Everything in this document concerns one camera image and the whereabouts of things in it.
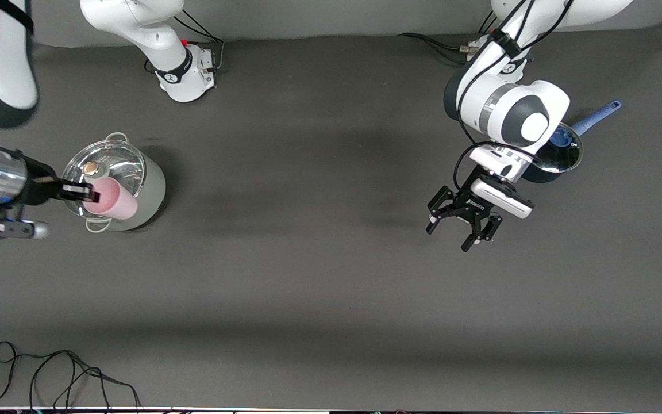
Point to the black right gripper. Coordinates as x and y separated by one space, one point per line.
38 183

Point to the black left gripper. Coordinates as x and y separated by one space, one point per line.
471 207

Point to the pink plastic cup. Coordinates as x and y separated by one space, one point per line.
115 198

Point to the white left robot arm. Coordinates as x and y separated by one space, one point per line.
509 109

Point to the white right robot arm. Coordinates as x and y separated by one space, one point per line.
3 57

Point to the large glass pot lid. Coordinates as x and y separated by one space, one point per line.
118 164

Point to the grey-green cooking pot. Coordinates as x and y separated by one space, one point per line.
150 190

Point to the small glass lid blue knob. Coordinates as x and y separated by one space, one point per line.
566 155

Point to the dark grey table mat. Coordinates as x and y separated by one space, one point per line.
331 276

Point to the dark blue saucepan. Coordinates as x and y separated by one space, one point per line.
595 118

